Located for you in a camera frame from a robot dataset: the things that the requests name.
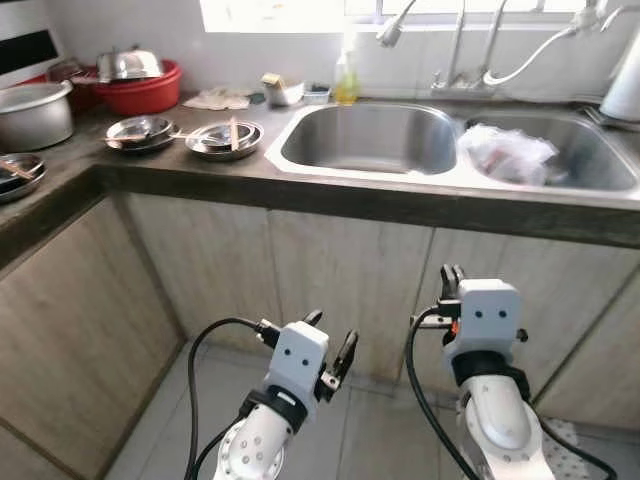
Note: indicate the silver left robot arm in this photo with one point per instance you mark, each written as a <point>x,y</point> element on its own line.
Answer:
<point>250,450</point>

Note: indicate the double steel kitchen sink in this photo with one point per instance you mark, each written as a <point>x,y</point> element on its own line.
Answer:
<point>370,140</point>

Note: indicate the crumpled clear plastic bag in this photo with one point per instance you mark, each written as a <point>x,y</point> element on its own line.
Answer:
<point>510,152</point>

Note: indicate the white dotted floor mat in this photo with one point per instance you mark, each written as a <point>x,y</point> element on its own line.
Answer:
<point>565,452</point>

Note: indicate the wooden chopstick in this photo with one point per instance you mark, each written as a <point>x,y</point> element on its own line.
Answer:
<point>234,132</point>
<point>12,170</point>

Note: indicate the yellow dish soap bottle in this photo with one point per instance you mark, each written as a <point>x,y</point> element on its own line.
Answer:
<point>346,85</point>

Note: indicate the small white sponge container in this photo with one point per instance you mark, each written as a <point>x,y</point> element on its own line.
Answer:
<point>282,93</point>

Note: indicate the white crumpled cloth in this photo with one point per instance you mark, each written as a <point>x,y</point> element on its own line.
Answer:
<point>218,98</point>

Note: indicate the steel faucet spout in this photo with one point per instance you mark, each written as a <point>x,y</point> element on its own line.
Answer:
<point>395,30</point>

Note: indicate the white kettle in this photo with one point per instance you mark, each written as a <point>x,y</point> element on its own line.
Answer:
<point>625,80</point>

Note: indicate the red plastic basin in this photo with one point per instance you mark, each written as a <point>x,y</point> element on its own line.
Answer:
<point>140,95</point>

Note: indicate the bright window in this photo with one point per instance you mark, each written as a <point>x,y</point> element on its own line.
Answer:
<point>290,12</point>

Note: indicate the domed steel lid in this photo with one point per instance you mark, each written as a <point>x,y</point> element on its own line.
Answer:
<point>130,65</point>

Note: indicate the large aluminium pot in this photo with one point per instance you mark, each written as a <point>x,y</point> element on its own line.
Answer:
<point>30,115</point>

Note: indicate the white box with black panel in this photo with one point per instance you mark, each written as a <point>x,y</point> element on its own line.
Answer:
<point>25,50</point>

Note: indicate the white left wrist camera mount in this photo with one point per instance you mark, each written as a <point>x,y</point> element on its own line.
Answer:
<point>297,355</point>

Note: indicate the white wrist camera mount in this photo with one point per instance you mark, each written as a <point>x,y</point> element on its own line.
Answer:
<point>488,315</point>
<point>297,355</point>

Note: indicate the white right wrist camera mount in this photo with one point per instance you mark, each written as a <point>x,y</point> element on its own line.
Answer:
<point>488,315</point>

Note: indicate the steel wall taps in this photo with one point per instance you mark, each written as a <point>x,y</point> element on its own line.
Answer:
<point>458,60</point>

